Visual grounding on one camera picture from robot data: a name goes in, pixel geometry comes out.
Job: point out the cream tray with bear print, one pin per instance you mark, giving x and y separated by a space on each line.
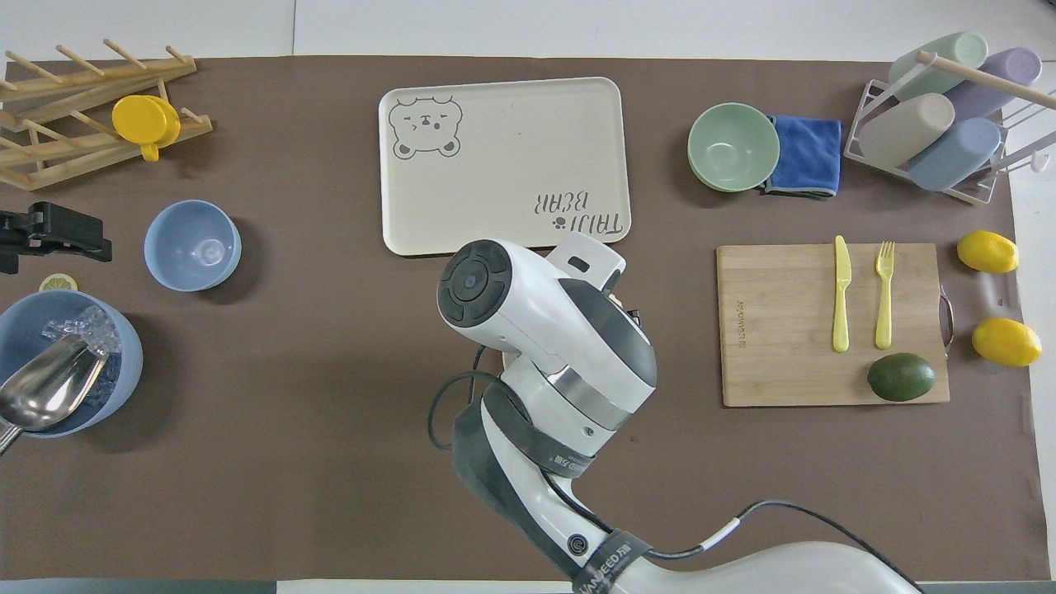
511 148

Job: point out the lemon slice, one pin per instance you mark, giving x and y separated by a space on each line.
58 283

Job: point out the green bowl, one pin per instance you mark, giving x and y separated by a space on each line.
733 147

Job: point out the green cup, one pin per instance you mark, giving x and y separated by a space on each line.
949 59

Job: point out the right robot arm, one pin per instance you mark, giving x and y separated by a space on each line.
536 322

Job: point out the yellow cup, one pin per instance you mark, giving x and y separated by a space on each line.
140 120

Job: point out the blue bowl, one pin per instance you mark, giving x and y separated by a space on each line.
192 246

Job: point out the purple cup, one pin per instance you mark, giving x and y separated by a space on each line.
1002 78

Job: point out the wooden cutting board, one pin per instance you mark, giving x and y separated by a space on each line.
784 330

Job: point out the black clamp device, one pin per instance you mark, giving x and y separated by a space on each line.
66 227

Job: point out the wooden dish rack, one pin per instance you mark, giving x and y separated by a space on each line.
49 148

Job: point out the yellow plastic fork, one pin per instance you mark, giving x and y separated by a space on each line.
884 305

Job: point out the light blue cup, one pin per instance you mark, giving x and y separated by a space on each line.
955 155

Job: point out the metal scoop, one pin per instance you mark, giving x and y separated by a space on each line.
45 388

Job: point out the green lime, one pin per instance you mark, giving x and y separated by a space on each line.
901 377

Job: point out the beige cup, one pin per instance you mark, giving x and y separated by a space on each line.
906 130

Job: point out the blue ice bucket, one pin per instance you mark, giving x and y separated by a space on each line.
124 363

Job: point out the yellow plastic knife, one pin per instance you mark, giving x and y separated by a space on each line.
841 297

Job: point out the yellow lemon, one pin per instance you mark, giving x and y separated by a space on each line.
988 252
1006 341

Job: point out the blue cloth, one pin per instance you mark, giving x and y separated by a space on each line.
813 153

